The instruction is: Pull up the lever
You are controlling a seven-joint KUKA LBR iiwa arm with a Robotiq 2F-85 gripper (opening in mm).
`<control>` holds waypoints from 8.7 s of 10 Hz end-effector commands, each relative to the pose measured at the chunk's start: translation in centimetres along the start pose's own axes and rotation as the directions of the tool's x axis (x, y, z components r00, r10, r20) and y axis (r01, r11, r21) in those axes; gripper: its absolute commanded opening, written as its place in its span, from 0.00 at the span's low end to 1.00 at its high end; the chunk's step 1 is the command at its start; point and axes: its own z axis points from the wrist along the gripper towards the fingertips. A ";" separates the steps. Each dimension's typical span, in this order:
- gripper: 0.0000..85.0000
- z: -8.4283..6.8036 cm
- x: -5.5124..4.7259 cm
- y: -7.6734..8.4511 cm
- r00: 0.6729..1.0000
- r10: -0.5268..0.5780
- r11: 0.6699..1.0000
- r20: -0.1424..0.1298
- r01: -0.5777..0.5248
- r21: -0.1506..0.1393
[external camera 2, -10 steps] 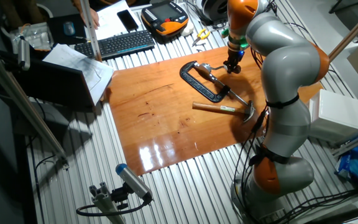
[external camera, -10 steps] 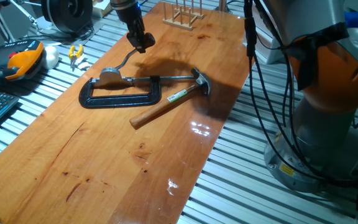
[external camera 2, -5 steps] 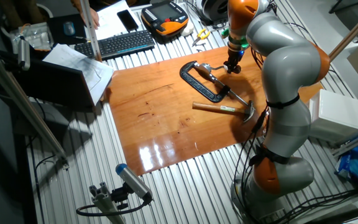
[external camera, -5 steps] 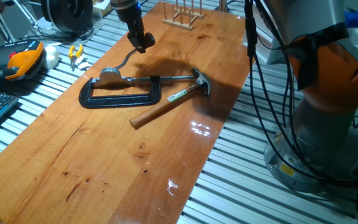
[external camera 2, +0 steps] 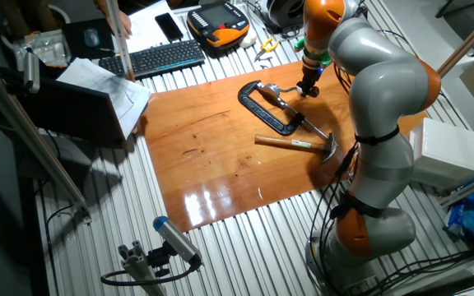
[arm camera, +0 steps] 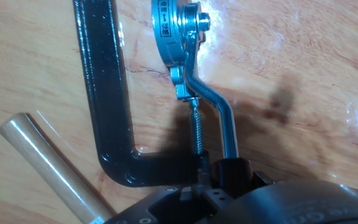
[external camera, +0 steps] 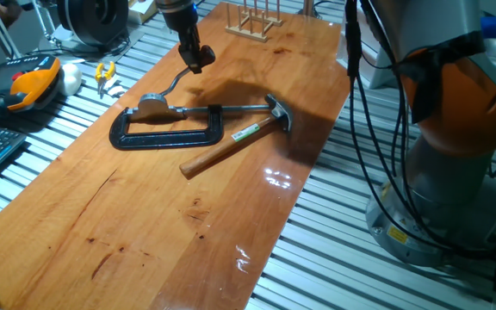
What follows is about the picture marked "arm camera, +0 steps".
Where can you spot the glossy wooden board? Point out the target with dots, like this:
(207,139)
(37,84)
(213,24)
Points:
(291,93)

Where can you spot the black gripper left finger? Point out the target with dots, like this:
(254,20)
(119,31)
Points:
(216,199)

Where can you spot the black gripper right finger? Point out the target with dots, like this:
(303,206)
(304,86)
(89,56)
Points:
(263,180)

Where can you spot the chrome lever with brown knob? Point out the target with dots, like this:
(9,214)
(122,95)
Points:
(225,130)

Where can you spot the black C-clamp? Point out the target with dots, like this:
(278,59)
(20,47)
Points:
(104,93)

